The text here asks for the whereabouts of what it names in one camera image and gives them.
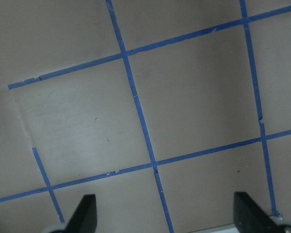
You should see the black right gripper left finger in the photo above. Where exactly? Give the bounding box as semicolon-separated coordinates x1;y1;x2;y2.
64;194;97;233

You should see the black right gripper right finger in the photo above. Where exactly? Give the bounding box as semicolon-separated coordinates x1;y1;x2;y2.
233;192;291;233

